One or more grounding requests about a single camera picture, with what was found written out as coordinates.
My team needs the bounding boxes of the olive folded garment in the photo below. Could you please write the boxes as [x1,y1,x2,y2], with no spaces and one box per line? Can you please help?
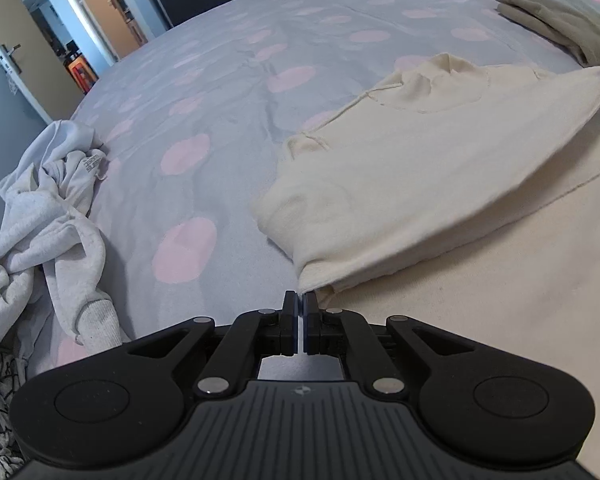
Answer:
[491,0,600,67]

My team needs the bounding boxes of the grey black-patterned cloth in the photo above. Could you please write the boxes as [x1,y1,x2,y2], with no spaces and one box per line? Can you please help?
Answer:
[0,305,32,480]

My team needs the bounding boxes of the metal door handle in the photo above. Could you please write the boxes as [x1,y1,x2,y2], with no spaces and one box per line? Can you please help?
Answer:
[0,42,23,95]

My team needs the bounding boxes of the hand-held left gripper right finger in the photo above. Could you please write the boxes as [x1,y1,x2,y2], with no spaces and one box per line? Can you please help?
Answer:
[304,291,478,399]

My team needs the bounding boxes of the orange box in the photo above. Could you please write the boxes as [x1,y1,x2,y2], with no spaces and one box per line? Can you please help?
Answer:
[67,55,99,94]

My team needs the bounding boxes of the white door frame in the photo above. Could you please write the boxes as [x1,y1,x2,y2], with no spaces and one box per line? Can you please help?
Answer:
[27,0,120,83]

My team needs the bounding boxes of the beige door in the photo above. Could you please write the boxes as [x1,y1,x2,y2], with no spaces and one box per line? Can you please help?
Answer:
[0,0,85,112]

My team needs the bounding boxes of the cream sweater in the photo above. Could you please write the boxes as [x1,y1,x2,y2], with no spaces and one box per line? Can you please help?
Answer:
[252,52,600,466]

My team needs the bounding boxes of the white hooded sweatshirt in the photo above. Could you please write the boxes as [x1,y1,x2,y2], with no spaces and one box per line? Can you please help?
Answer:
[0,119,132,357]

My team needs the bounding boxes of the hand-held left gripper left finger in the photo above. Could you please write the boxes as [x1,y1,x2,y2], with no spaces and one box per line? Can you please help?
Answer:
[125,290,299,399]

